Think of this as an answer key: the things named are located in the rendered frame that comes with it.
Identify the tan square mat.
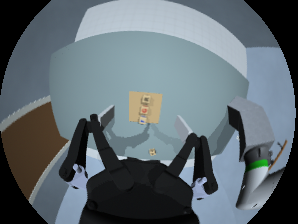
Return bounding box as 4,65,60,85
129,91,163,124

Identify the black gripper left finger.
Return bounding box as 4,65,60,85
59,105,134,192

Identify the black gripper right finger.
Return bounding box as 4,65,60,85
153,115,218,200

